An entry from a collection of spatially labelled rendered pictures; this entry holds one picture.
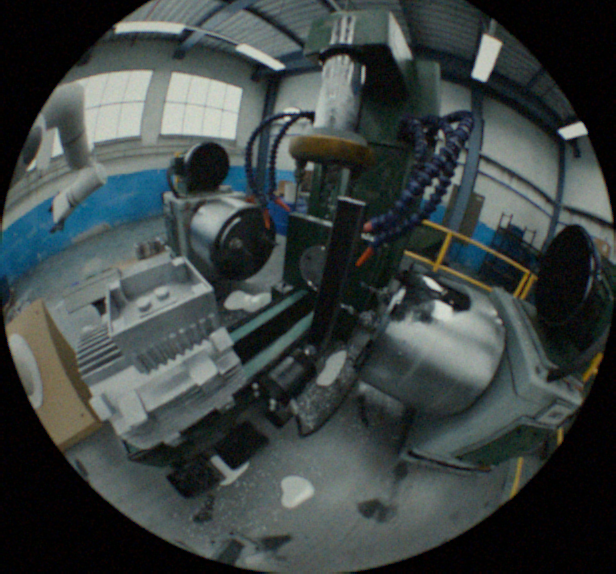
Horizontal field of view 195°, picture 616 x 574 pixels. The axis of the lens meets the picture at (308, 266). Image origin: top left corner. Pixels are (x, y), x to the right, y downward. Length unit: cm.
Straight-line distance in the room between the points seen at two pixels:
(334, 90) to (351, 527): 84
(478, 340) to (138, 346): 39
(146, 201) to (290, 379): 572
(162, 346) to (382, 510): 52
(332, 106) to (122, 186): 551
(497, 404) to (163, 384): 42
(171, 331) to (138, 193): 558
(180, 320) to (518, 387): 41
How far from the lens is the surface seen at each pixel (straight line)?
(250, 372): 39
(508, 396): 33
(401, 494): 55
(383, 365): 27
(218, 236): 49
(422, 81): 63
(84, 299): 51
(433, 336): 26
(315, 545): 53
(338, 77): 41
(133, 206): 576
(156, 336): 21
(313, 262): 51
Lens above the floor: 127
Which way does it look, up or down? 29 degrees down
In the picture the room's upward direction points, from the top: 10 degrees clockwise
